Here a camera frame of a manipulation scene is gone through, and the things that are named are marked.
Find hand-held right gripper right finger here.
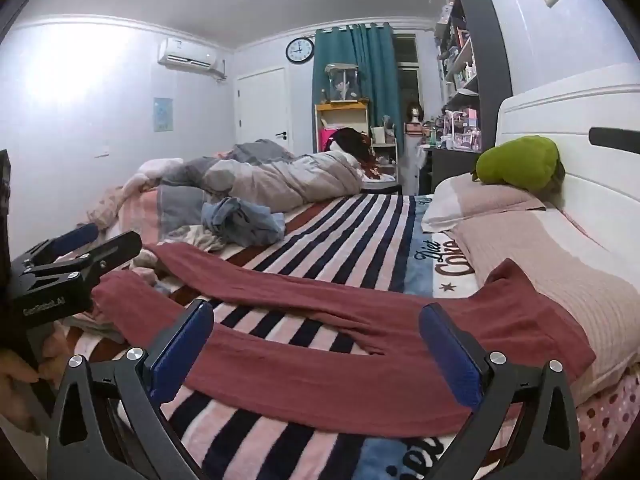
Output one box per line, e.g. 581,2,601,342
419,302,583,480

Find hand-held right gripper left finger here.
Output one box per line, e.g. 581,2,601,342
47,299,216,480

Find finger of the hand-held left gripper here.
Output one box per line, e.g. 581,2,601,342
22,222,100,263
30,231,144,291

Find red pants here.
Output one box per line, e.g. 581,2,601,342
92,242,598,433

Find person's left hand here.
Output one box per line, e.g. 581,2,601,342
0,347,56,436

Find pink floral cloth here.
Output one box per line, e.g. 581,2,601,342
75,185,136,233

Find cream floral cloth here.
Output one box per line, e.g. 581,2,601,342
167,222,226,253

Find blue garment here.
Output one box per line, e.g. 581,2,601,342
201,196,286,247

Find pink knitted pillow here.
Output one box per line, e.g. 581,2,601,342
452,207,640,386

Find striped blanket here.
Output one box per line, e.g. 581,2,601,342
115,192,531,480

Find pink and white pillow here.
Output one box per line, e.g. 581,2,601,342
421,175,546,233

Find pink polka dot sheet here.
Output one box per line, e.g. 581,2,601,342
575,375,640,480

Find grey and pink duvet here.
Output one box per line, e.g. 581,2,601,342
85,140,363,246

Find dark grey desk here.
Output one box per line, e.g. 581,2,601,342
420,145,488,196

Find white door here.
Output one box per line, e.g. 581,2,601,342
235,66,291,153

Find white drawer cabinet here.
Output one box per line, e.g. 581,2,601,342
402,132,431,196

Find white air conditioner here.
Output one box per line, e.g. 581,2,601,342
157,37,227,81

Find green plush toy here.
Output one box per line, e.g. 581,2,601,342
472,135,566,193

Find white rolling cart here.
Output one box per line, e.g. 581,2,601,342
370,122,401,183

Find clutter of toy boxes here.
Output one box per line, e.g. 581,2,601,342
425,110,483,151

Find dark red wig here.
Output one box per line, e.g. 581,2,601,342
327,127,376,171

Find mannequin head with wig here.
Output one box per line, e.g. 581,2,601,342
404,101,425,136

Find yellow topped shelf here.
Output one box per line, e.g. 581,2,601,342
314,101,371,153

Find black bar on headboard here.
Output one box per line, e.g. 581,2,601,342
589,126,640,148

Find glass fish tank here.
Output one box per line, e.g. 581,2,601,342
322,64,362,103

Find window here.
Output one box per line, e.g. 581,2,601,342
392,34,421,126

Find white headboard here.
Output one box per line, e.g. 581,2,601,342
492,62,640,271

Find teal curtain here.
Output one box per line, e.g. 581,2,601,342
312,22,398,161

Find dark grey bookshelf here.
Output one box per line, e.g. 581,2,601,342
432,0,513,126

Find light blue wall poster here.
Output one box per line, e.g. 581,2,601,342
153,96,174,133

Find round wall clock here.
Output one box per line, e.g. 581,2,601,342
286,37,315,65

